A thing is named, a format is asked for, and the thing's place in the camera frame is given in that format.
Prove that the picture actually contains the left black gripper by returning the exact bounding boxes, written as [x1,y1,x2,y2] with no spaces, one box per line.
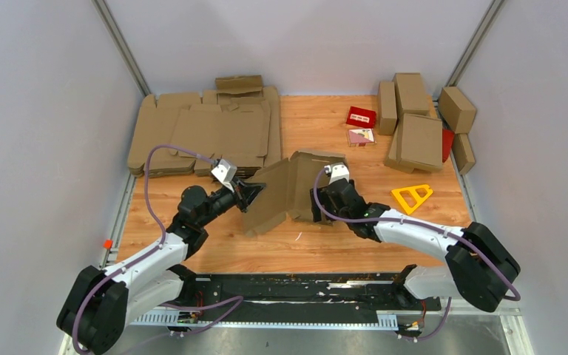
[198,175,267,228]

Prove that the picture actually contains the brown cardboard box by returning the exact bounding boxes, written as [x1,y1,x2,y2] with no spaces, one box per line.
[242,149,347,237]

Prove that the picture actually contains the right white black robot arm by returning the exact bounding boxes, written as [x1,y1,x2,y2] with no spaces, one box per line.
[309,179,521,313]

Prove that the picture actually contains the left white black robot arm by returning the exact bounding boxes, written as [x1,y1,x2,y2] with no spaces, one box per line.
[56,178,266,354]

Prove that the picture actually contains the red card box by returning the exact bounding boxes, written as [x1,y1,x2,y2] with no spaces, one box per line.
[345,106,377,129]

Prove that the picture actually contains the front flat cardboard box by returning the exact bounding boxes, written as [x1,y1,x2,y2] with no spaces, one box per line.
[384,114,443,173]

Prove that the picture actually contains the upright narrow cardboard box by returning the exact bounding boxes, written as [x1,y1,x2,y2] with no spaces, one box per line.
[377,81,398,135]

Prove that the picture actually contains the rear leaning cardboard box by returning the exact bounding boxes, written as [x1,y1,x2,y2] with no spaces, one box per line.
[393,72,430,118]

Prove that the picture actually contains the low right cardboard box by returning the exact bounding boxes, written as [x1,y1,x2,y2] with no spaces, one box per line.
[452,133,476,175]

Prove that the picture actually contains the far right cardboard box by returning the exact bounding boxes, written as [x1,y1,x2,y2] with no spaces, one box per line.
[438,87,477,134]

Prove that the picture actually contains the stack of flat cardboard sheets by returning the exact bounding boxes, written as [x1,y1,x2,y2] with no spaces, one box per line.
[126,86,283,177]

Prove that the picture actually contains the pink tangram puzzle card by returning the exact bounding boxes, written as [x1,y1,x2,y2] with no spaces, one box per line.
[347,128,376,147]

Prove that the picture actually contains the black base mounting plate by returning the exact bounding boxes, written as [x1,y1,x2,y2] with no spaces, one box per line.
[171,273,441,325]

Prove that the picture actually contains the small folded cardboard pieces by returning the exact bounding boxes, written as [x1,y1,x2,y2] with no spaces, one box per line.
[215,75,263,104]

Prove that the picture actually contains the red object behind boxes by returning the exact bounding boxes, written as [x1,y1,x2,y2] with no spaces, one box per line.
[442,129,455,163]

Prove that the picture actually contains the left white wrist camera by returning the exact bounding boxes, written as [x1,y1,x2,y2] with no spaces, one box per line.
[210,158,237,189]

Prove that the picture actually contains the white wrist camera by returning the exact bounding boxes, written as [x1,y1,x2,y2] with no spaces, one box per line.
[210,158,237,189]
[324,163,350,184]

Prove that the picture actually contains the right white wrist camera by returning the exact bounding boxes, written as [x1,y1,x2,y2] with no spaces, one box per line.
[324,163,350,184]

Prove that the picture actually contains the yellow plastic triangle frame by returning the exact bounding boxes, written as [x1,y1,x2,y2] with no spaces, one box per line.
[390,184,433,215]

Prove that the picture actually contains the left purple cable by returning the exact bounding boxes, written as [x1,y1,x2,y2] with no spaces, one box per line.
[70,143,246,355]

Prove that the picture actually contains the left corner aluminium post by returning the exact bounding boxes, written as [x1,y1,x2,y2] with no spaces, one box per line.
[92,0,152,96]

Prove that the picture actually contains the corner aluminium post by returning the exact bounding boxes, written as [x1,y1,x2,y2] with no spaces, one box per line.
[445,0,507,87]
[92,0,152,96]

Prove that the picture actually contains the aluminium frame rail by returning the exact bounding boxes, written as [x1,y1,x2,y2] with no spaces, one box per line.
[58,274,535,355]

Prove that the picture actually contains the right corner aluminium post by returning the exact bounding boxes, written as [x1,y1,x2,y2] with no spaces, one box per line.
[445,0,507,87]

